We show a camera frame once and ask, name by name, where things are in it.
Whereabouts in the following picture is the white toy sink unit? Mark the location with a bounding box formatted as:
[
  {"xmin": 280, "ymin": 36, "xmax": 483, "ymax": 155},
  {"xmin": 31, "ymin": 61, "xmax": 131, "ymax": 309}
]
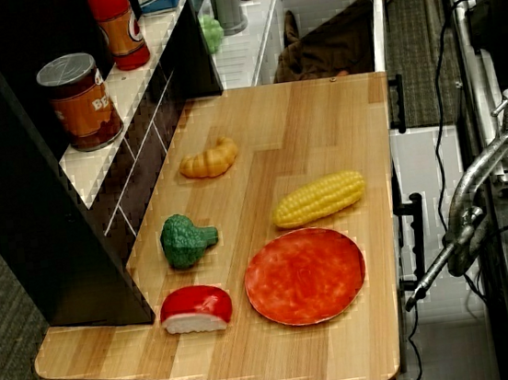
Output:
[{"xmin": 203, "ymin": 0, "xmax": 396, "ymax": 95}]

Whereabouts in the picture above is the brown toy beans can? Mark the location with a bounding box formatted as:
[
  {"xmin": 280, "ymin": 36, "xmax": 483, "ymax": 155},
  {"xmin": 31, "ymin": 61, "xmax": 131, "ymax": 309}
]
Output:
[{"xmin": 33, "ymin": 48, "xmax": 127, "ymax": 157}]

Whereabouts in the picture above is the yellow toy corn cob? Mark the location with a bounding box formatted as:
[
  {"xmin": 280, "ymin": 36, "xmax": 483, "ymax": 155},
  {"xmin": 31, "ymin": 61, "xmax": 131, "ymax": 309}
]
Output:
[{"xmin": 268, "ymin": 167, "xmax": 371, "ymax": 231}]

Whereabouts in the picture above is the black toy kitchen hutch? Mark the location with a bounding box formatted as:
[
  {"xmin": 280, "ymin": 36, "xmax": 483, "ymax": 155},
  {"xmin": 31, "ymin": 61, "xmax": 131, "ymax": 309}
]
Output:
[{"xmin": 0, "ymin": 0, "xmax": 251, "ymax": 343}]

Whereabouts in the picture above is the red orange plate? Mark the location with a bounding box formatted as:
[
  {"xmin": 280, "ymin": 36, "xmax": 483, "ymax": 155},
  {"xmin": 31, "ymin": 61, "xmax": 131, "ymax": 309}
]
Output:
[{"xmin": 238, "ymin": 222, "xmax": 374, "ymax": 333}]

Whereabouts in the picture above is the grey toy faucet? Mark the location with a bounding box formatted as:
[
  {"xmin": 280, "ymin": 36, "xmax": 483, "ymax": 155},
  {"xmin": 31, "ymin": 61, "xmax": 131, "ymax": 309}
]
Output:
[{"xmin": 209, "ymin": 0, "xmax": 250, "ymax": 38}]

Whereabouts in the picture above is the light green toy vegetable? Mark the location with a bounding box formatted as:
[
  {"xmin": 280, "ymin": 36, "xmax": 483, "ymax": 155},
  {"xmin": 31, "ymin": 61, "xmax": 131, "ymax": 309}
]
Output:
[{"xmin": 197, "ymin": 11, "xmax": 228, "ymax": 56}]

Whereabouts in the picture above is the toy croissant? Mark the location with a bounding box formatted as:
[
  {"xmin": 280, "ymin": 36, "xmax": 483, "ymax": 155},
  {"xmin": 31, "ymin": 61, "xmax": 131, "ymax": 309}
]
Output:
[{"xmin": 176, "ymin": 135, "xmax": 242, "ymax": 182}]

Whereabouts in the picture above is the red white toy sushi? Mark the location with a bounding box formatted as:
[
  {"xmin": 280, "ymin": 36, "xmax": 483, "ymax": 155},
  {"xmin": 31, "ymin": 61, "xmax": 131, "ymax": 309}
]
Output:
[{"xmin": 156, "ymin": 281, "xmax": 236, "ymax": 340}]

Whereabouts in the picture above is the aluminium frame rail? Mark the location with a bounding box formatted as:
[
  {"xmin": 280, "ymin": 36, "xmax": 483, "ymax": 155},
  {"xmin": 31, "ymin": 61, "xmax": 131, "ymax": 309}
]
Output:
[{"xmin": 443, "ymin": 0, "xmax": 508, "ymax": 202}]

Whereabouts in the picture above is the metal C-clamp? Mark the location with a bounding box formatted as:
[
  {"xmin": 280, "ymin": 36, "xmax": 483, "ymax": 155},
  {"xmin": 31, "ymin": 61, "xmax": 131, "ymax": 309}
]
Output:
[{"xmin": 378, "ymin": 75, "xmax": 508, "ymax": 312}]

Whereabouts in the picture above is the black drawer handle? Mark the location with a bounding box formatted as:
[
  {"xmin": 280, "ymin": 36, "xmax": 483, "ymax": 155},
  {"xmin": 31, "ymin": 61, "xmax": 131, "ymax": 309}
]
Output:
[
  {"xmin": 389, "ymin": 192, "xmax": 434, "ymax": 294},
  {"xmin": 384, "ymin": 73, "xmax": 410, "ymax": 136}
]

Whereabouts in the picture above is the red toy ketchup bottle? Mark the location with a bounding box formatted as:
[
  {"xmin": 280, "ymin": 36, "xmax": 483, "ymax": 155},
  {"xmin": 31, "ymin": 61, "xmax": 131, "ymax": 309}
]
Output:
[{"xmin": 87, "ymin": 0, "xmax": 153, "ymax": 75}]

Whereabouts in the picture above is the green toy broccoli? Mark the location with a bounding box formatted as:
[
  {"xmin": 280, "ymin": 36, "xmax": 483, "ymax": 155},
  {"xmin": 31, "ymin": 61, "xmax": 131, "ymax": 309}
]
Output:
[{"xmin": 157, "ymin": 209, "xmax": 224, "ymax": 272}]

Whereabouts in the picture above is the brown cloth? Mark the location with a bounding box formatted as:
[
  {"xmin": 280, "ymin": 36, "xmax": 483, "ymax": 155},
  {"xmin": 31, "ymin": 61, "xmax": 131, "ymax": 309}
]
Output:
[{"xmin": 264, "ymin": 0, "xmax": 382, "ymax": 86}]

